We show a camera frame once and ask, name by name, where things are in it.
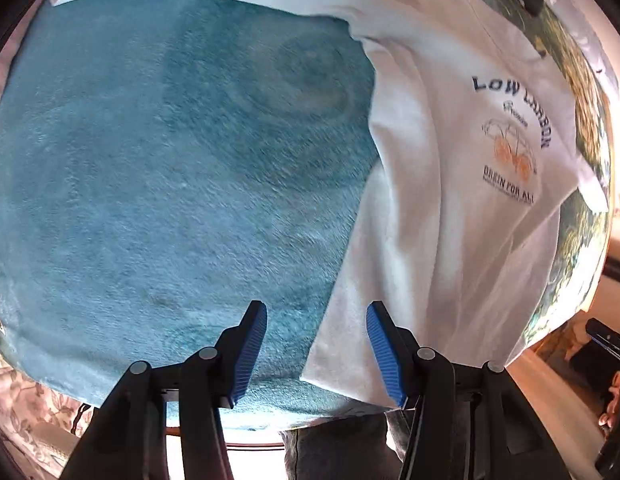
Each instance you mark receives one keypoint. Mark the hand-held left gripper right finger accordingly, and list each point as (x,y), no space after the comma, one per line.
(382,355)

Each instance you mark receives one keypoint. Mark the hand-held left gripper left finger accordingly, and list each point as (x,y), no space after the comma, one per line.
(247,355)

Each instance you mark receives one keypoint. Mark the pale blue t-shirt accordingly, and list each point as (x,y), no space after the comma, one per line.
(440,235)

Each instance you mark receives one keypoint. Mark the person's right hand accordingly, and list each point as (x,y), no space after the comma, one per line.
(615,400)

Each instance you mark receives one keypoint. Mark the person's grey trouser leg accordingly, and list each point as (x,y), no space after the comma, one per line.
(335,450)

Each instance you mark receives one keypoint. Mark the grey floral bedsheet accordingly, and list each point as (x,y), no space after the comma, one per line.
(30,410)

